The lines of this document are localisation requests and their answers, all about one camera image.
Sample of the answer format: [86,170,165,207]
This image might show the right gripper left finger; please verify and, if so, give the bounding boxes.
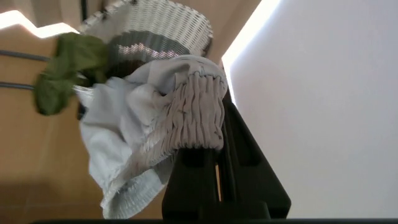
[161,147,220,219]

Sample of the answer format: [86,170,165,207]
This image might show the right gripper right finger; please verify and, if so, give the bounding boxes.
[218,90,292,219]

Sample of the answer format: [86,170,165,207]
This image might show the pale grey shorts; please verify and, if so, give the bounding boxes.
[76,55,229,220]

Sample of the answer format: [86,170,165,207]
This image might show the white laundry basket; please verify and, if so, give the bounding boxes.
[77,0,215,94]

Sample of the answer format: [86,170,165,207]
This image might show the black clothes rack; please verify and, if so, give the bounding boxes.
[0,0,88,91]

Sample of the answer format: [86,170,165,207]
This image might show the green garment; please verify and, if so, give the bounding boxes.
[33,32,109,116]

